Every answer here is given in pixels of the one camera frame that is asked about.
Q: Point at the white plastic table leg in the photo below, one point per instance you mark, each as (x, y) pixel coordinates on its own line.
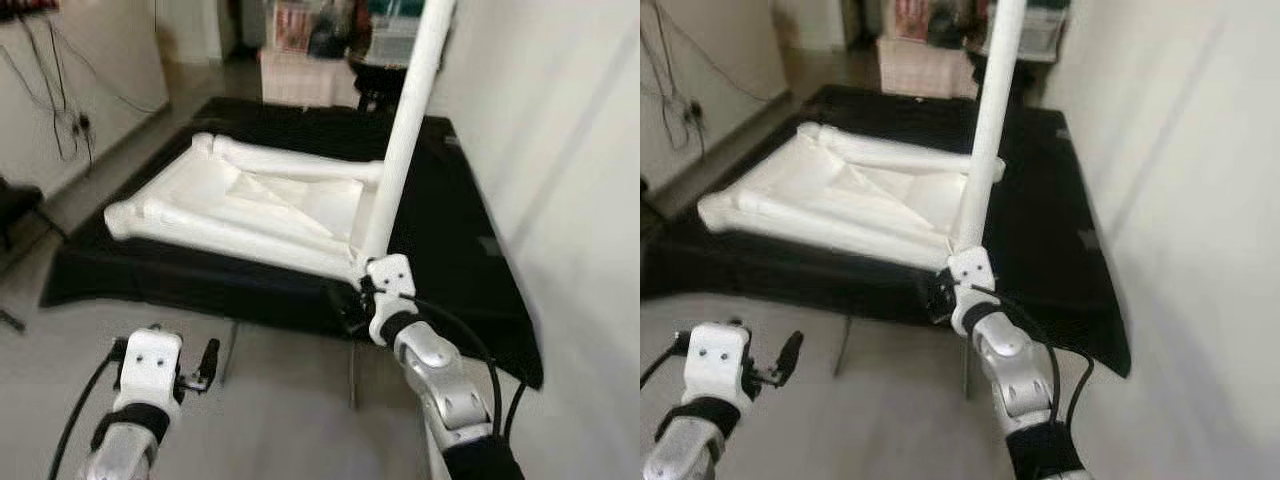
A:
(900, 155)
(410, 130)
(220, 235)
(820, 228)
(995, 120)
(290, 165)

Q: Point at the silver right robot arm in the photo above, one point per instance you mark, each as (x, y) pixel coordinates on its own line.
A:
(440, 385)
(1020, 375)

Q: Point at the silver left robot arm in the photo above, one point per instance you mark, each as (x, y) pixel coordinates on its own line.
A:
(120, 450)
(690, 450)

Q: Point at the white plastic children table top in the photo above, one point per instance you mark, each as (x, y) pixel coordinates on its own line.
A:
(290, 205)
(900, 195)

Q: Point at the pink tablecloth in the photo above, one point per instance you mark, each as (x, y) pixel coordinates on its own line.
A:
(305, 80)
(925, 68)

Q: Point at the black folding chair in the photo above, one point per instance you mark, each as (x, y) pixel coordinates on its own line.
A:
(15, 205)

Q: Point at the black power adapter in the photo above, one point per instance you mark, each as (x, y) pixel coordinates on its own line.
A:
(82, 122)
(692, 112)

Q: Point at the clear plastic storage box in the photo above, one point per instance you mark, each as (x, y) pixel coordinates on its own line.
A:
(1040, 30)
(395, 38)

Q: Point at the red printed box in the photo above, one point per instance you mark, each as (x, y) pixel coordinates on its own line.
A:
(910, 20)
(292, 25)

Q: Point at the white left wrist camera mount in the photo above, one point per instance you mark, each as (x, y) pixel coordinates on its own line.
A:
(150, 365)
(718, 360)

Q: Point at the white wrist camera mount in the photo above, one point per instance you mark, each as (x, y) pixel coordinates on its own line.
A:
(718, 360)
(972, 268)
(392, 275)
(150, 365)

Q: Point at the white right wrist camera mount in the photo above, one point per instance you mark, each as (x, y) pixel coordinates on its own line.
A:
(392, 275)
(972, 268)

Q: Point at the black wall shelf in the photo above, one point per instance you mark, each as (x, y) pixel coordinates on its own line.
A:
(20, 6)

